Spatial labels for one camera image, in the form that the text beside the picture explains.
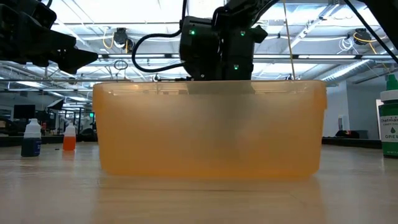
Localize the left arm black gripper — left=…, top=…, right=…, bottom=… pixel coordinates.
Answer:
left=0, top=7, right=99, bottom=75

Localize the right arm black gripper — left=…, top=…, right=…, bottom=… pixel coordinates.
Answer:
left=221, top=25, right=269, bottom=82

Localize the small orange food coloring bottle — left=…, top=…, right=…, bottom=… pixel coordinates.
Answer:
left=62, top=123, right=77, bottom=152

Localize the small blue food coloring bottle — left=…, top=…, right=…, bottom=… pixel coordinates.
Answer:
left=21, top=118, right=42, bottom=158

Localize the orange translucent plastic bin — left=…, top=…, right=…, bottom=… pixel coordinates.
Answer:
left=92, top=80, right=328, bottom=180

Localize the green Chefmaster food coloring bottle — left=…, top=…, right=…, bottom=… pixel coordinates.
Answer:
left=378, top=73, right=398, bottom=159

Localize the black computer monitor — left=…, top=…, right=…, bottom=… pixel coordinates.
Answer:
left=13, top=104, right=36, bottom=120

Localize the black and red bag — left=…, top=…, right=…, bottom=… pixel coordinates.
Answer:
left=335, top=129, right=369, bottom=139

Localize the thin grey horizontal frame bar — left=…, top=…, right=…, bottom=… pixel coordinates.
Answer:
left=0, top=78, right=131, bottom=83

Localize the black ceiling cable reel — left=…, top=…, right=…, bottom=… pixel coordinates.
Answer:
left=112, top=27, right=137, bottom=54
left=353, top=27, right=389, bottom=47

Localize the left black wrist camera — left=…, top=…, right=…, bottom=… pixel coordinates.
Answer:
left=30, top=0, right=58, bottom=32

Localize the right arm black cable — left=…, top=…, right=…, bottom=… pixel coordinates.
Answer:
left=131, top=0, right=189, bottom=74

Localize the horizontal frame bar with lights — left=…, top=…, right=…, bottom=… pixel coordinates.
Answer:
left=93, top=53, right=398, bottom=60

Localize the silver ceiling air duct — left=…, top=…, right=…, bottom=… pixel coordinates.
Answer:
left=320, top=58, right=389, bottom=82

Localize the thin black diagonal cable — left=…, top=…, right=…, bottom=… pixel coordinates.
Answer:
left=343, top=0, right=398, bottom=65

